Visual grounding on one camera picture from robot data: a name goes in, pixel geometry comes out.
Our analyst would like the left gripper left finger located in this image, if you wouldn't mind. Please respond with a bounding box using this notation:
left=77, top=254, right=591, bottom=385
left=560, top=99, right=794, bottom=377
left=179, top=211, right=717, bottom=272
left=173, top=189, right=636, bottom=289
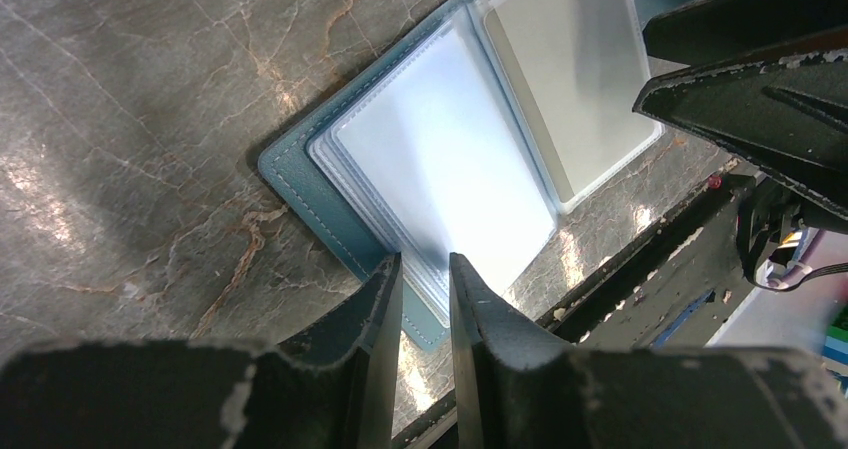
left=1, top=254, right=403, bottom=448

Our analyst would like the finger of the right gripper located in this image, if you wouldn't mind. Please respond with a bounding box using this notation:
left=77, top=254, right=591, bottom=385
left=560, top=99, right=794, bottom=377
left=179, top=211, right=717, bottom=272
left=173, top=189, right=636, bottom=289
left=633, top=49, right=847, bottom=219
left=643, top=0, right=847, bottom=65

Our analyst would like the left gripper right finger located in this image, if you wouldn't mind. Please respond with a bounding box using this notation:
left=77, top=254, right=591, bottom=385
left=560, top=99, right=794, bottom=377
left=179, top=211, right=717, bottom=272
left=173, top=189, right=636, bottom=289
left=449, top=253, right=847, bottom=448

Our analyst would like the blue card holder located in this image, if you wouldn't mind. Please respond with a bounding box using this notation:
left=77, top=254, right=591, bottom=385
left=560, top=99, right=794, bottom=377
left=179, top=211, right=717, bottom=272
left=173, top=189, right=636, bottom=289
left=258, top=0, right=693, bottom=351

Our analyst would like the dark card in holder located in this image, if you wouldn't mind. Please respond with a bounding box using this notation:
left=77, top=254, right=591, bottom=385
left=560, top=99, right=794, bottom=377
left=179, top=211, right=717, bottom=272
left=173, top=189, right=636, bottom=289
left=477, top=0, right=663, bottom=213

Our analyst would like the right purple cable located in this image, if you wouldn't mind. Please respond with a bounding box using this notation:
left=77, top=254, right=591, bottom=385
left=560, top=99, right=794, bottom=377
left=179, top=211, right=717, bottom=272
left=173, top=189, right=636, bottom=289
left=735, top=187, right=848, bottom=295

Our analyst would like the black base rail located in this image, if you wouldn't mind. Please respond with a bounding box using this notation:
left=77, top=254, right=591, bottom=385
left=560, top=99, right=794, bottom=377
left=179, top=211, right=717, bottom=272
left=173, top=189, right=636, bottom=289
left=390, top=174, right=763, bottom=449

